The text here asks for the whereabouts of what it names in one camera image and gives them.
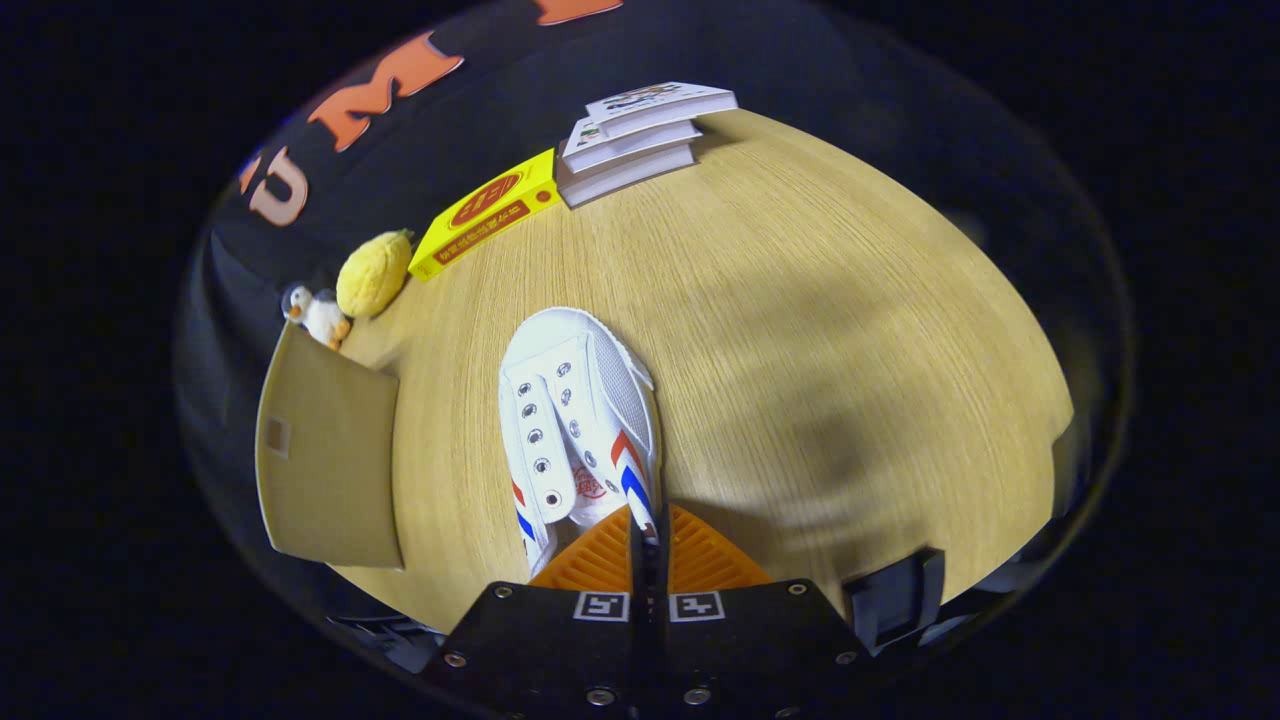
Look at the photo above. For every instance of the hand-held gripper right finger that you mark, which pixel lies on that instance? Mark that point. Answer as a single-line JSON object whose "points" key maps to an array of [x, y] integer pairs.
{"points": [[750, 650]]}

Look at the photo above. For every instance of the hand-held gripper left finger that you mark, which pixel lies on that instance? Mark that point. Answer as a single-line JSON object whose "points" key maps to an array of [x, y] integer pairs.
{"points": [[550, 650]]}

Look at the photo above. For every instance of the white illustrated book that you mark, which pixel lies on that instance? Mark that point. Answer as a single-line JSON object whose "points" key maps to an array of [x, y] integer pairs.
{"points": [[620, 148], [660, 102]]}

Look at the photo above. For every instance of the white canvas shoe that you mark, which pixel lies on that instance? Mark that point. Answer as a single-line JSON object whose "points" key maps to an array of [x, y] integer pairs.
{"points": [[580, 390]]}

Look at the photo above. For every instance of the penguin plush toy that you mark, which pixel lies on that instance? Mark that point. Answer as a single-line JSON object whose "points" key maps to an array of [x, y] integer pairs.
{"points": [[322, 315]]}

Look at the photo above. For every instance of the yellow book with red circle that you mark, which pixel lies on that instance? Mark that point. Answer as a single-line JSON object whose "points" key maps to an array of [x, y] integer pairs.
{"points": [[485, 212]]}

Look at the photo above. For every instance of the beige fabric storage box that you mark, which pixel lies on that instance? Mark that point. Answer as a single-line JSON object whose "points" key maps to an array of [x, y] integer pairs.
{"points": [[330, 460]]}

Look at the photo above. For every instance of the yellow round plush toy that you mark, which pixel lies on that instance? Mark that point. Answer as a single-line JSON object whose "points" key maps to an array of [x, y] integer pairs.
{"points": [[372, 275]]}

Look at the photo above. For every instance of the black backdrop cloth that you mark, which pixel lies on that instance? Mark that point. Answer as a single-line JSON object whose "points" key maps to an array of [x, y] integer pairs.
{"points": [[480, 110]]}

